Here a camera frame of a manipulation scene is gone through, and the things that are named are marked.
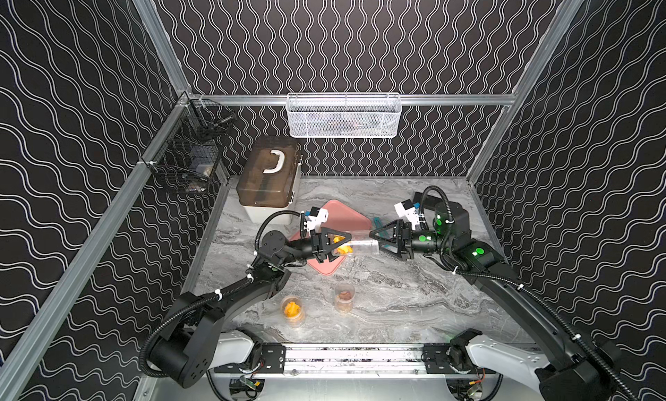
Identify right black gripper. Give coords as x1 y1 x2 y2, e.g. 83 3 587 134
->
369 222 453 258

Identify clear jar with cookies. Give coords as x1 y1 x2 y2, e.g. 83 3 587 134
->
338 236 354 255

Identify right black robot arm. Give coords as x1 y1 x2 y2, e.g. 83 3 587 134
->
369 186 636 400

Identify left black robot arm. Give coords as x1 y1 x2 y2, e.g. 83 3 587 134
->
138 210 353 388

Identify clear jar brown cookies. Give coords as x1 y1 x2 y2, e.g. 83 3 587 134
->
334 282 356 314

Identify clear jar orange cookies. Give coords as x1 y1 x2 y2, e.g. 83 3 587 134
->
281 296 306 327

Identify black battery pack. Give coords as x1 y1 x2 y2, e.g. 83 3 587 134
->
412 191 431 203

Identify brown lid storage box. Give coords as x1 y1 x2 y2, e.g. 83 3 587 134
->
236 137 302 224

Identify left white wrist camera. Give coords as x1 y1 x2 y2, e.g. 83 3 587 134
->
304 207 329 233

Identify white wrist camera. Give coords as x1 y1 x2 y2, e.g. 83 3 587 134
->
304 207 329 233
394 199 421 230

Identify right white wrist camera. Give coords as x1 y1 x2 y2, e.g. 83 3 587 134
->
394 199 421 230

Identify white wire basket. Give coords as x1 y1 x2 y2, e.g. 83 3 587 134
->
285 92 402 138

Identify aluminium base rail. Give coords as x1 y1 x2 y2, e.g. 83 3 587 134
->
150 342 563 376

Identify black wire basket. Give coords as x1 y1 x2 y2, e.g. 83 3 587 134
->
149 99 238 196

